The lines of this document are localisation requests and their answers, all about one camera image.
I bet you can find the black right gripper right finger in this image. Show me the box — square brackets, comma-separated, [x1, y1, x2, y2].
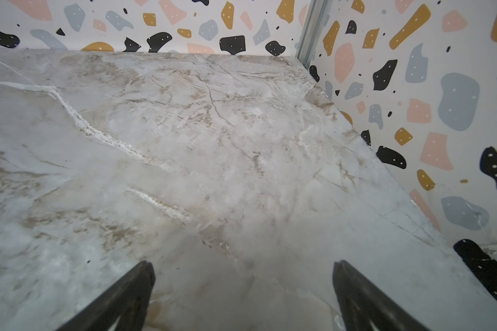
[332, 260, 427, 330]

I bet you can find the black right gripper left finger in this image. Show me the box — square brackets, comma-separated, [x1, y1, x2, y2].
[59, 261, 155, 331]

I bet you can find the aluminium right corner post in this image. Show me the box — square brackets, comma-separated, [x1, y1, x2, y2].
[296, 0, 331, 69]

